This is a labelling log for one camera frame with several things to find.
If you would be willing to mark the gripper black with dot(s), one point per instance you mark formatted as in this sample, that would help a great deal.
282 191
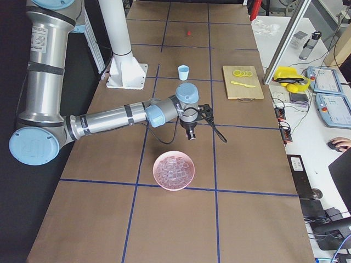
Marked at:
190 127

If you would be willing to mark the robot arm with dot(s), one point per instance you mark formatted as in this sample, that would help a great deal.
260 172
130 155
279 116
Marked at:
54 114

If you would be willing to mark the pink bowl of ice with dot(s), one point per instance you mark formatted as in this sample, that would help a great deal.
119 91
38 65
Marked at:
173 170

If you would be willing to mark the light blue cup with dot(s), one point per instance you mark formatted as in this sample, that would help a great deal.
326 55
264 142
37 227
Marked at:
183 72

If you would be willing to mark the person hand on mouse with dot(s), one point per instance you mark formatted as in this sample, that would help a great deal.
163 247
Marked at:
341 141

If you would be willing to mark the bamboo cutting board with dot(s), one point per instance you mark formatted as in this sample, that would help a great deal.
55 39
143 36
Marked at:
237 92

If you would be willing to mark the yellow plastic knife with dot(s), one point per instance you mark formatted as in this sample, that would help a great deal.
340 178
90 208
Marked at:
243 84

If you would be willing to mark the white power strip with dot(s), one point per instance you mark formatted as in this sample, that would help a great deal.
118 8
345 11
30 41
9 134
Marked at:
281 96

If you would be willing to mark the yellow bag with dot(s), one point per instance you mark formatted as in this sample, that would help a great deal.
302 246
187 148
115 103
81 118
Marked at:
289 78

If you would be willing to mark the clear plastic bag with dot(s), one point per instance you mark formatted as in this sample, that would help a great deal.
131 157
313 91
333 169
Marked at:
261 28

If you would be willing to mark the computer mouse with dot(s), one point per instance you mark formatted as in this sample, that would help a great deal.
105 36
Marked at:
333 146

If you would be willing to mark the teach pendant far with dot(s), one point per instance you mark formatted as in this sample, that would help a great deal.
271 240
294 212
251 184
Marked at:
324 80

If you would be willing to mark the teach pendant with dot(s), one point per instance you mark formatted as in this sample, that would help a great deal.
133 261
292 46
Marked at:
324 80
334 110

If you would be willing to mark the water bottle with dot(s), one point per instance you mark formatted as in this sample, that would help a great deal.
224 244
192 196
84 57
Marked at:
309 45

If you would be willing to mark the teach pendant near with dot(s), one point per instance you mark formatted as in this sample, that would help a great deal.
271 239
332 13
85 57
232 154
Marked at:
334 110

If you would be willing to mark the seated person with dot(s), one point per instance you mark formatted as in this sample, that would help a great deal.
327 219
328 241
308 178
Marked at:
340 173

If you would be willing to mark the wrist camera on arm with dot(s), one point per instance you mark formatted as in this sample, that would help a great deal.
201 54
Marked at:
206 112

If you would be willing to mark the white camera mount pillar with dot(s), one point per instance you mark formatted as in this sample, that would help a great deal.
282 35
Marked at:
125 70

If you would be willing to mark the aluminium frame post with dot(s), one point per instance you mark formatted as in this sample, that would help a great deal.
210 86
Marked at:
294 21

